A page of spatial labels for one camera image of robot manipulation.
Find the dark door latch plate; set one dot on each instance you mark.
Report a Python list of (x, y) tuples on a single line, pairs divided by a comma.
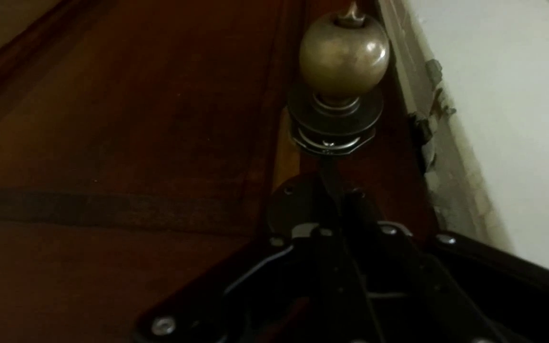
[(423, 140)]

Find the white door frame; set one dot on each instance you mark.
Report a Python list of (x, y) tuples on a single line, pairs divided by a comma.
[(514, 126)]

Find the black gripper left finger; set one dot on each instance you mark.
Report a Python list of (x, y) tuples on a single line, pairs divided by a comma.
[(286, 279)]

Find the brass door knob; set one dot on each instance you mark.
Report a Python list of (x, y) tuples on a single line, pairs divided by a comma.
[(343, 58)]

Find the metal strike plate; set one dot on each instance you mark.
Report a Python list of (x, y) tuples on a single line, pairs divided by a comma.
[(436, 73)]

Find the brown wooden door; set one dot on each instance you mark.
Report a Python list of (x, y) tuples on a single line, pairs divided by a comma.
[(127, 126)]

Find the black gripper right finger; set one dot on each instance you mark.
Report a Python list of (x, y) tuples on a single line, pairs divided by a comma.
[(451, 286)]

